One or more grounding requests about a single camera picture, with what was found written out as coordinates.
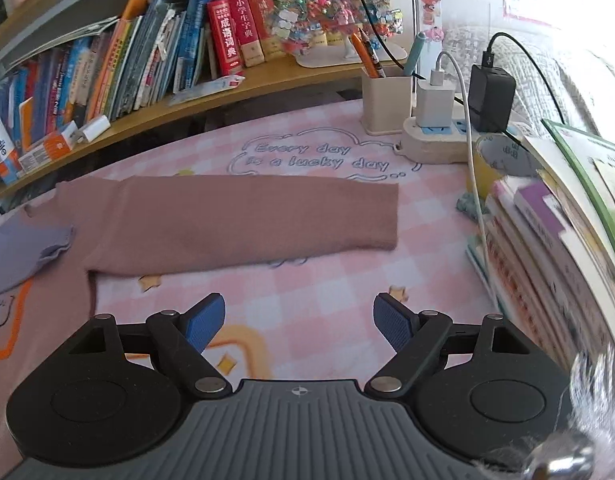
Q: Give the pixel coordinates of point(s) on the lavender cloth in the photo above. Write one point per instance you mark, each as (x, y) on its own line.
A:
(17, 260)

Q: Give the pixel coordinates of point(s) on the pink checked desk mat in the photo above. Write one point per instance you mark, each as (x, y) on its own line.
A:
(312, 285)

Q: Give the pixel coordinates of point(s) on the row of upright books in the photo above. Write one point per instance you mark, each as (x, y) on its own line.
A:
(132, 60)

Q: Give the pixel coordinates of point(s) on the black charger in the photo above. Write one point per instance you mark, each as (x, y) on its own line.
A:
(492, 97)

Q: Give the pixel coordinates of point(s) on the white charger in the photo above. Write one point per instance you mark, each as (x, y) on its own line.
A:
(435, 105)

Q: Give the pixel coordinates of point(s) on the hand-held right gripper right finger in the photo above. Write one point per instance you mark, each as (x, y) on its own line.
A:
(391, 324)

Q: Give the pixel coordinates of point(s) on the wooden bookshelf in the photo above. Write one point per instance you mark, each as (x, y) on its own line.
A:
(297, 76)

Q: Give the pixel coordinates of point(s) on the orange and white box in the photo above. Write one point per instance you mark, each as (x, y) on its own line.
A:
(47, 149)

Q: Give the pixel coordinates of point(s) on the silver bell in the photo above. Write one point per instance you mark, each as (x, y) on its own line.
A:
(560, 462)

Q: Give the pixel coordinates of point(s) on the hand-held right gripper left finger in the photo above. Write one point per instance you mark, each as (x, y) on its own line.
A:
(206, 324)

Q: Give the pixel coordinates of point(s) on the small teal figurine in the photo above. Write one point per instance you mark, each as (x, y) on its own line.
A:
(470, 206)

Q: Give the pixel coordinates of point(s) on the colourful dragon ornament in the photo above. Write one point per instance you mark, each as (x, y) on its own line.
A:
(332, 10)

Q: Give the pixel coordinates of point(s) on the pens in holder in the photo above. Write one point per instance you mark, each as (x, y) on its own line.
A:
(365, 55)

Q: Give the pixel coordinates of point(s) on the small white box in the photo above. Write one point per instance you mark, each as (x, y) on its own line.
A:
(93, 129)

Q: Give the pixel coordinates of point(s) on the black pen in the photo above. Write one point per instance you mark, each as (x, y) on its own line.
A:
(376, 57)

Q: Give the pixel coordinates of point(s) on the teal pen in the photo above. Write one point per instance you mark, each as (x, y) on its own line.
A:
(413, 55)

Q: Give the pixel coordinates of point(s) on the white fluffy pompom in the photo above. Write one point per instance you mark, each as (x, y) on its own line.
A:
(600, 390)

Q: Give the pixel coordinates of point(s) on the red dictionary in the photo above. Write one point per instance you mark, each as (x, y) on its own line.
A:
(261, 10)
(246, 25)
(226, 40)

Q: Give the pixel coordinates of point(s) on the yellow cup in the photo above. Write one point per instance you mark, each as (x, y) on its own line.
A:
(507, 157)

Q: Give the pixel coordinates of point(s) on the beige power strip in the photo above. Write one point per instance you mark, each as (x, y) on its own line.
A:
(437, 145)

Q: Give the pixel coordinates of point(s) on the beige pen holder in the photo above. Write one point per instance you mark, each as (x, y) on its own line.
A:
(387, 102)

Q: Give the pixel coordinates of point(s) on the mauve pink sweater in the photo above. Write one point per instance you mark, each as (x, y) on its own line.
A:
(237, 220)

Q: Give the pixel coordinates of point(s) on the grey patterned blanket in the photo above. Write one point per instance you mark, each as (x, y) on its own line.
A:
(562, 60)

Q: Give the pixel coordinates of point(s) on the blue and white packet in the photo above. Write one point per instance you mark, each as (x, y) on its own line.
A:
(207, 89)

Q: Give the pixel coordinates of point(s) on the stack of books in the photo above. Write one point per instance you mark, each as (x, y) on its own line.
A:
(552, 240)

